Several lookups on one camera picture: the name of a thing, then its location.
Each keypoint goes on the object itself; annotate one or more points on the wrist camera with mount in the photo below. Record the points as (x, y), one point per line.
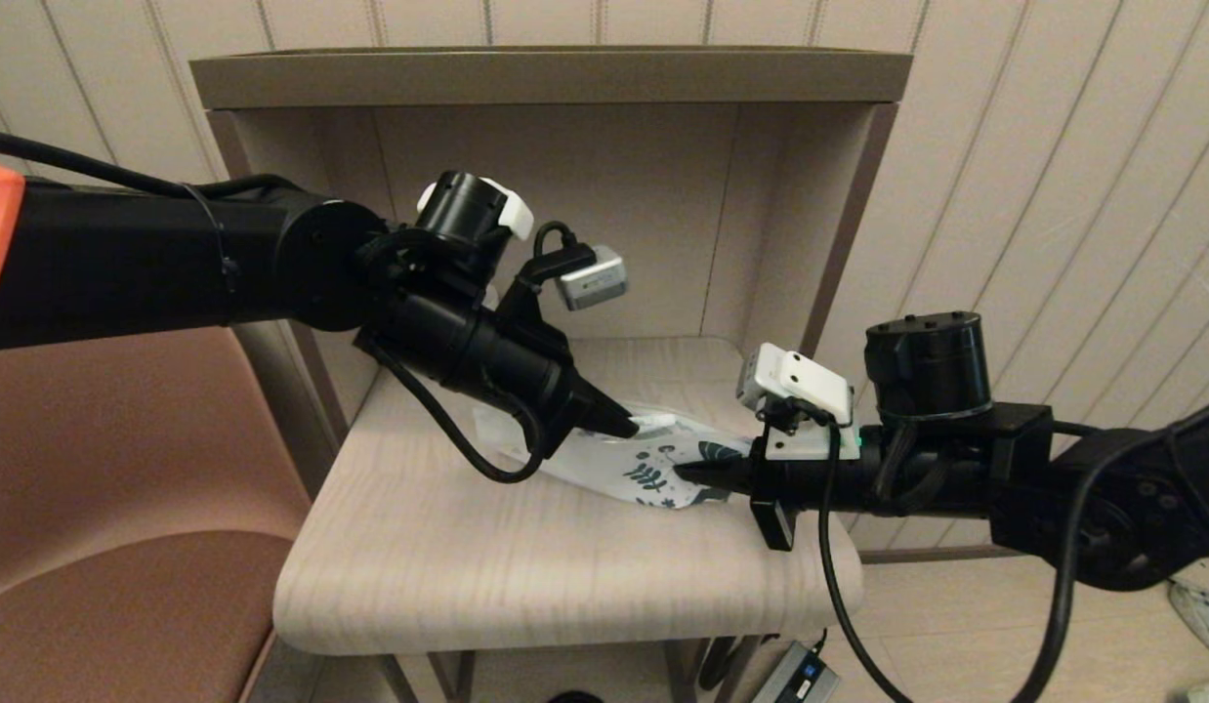
(810, 391)
(595, 283)

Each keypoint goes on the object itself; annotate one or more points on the dark table leg frame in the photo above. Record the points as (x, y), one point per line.
(685, 683)

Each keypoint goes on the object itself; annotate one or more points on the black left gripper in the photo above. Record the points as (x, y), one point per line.
(507, 371)

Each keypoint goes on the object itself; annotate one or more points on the white floral zipper pouch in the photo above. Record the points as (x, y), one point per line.
(614, 469)

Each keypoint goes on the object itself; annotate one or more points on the brown wall baseboard strip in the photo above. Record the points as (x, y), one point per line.
(917, 555)

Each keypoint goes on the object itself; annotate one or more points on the brown upholstered chair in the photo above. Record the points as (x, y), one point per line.
(126, 547)

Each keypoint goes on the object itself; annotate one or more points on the white floor object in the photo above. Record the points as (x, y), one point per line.
(1205, 693)

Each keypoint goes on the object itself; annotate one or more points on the black round floor object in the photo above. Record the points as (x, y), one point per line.
(575, 698)

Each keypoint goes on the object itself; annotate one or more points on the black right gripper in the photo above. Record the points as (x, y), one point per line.
(829, 483)

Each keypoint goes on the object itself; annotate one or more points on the crumpled grey patterned floor item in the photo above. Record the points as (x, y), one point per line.
(1205, 615)

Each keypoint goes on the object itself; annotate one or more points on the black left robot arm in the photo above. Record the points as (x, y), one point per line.
(126, 264)

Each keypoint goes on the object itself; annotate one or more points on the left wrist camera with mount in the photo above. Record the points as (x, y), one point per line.
(595, 283)

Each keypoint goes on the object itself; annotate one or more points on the beige brown shelf hutch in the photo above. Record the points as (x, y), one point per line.
(565, 76)

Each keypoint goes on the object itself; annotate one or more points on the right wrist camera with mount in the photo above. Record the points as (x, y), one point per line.
(810, 391)

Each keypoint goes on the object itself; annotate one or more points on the grey power adapter brick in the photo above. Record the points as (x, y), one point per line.
(800, 679)

